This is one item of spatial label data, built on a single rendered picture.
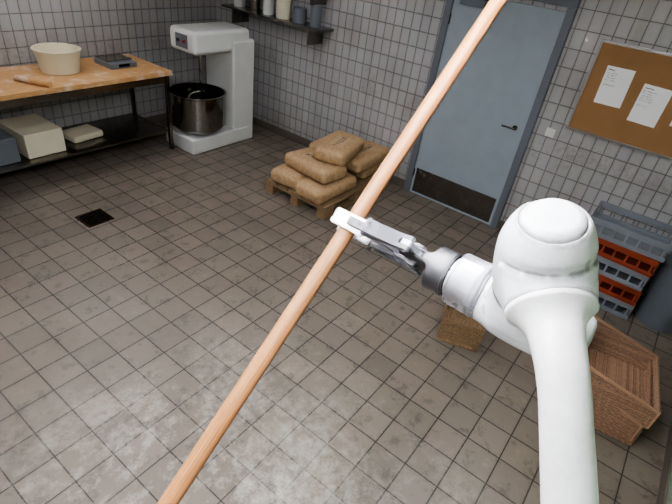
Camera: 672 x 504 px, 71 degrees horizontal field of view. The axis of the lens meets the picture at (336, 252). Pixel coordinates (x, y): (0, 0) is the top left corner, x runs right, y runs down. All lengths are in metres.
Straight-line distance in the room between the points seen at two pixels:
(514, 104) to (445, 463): 3.25
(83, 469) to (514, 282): 2.60
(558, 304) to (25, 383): 3.12
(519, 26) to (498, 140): 1.00
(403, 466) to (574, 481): 2.33
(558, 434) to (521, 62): 4.40
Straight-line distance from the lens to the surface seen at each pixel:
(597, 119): 4.74
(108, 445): 2.97
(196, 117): 5.79
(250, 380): 0.83
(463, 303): 0.74
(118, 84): 5.50
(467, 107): 5.04
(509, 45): 4.85
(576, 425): 0.57
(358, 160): 5.02
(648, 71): 4.64
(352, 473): 2.81
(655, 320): 4.68
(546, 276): 0.56
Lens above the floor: 2.40
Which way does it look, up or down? 34 degrees down
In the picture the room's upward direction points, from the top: 8 degrees clockwise
